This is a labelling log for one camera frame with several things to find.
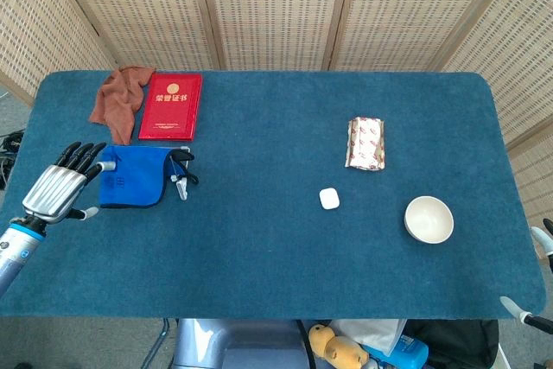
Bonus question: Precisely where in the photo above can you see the black fabric bag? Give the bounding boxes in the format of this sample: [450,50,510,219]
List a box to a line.
[405,319,500,369]

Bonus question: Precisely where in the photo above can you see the brown crumpled cloth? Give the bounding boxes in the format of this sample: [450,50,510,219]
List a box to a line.
[88,66,156,146]

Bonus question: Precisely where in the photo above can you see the white earbuds case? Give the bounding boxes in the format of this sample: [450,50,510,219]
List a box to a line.
[319,188,340,212]

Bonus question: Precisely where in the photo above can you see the gold foil snack packet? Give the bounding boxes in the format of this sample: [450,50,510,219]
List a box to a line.
[344,116,386,172]

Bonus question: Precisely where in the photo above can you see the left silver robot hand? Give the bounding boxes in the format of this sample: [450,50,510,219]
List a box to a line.
[21,141,118,226]

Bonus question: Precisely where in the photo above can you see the white wire stand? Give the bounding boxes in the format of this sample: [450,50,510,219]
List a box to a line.
[169,146,194,201]

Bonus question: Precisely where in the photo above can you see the grey and blue cloth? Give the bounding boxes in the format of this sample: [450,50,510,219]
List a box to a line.
[98,145,200,209]

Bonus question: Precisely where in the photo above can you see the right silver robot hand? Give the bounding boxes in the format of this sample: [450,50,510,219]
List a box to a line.
[499,218,553,331]

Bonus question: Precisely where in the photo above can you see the thin grey cable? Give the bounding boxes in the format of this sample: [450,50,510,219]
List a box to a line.
[140,318,170,369]

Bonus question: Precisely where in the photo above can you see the blue plastic bottle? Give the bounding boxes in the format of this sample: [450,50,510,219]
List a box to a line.
[366,334,429,369]

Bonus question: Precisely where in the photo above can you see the white plastic bag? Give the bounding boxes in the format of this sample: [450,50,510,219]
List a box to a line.
[332,319,407,355]

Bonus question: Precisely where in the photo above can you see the yellow plush toy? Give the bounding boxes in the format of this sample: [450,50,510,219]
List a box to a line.
[308,324,370,369]

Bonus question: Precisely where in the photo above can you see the tangled floor cables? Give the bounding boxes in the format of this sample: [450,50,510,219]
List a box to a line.
[0,129,25,191]

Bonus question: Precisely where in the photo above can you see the black base cable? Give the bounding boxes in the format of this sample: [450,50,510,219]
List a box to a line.
[296,320,319,369]

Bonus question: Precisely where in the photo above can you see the white round bowl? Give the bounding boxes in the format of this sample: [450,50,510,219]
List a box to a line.
[404,195,455,245]

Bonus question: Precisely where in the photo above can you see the red certificate book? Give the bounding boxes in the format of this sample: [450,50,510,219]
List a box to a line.
[138,73,203,143]

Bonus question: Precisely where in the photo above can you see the blue carpet table mat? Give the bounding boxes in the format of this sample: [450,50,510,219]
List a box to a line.
[0,69,548,321]

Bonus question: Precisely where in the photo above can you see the silver blue robot base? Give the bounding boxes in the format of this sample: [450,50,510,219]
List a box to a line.
[172,318,312,369]

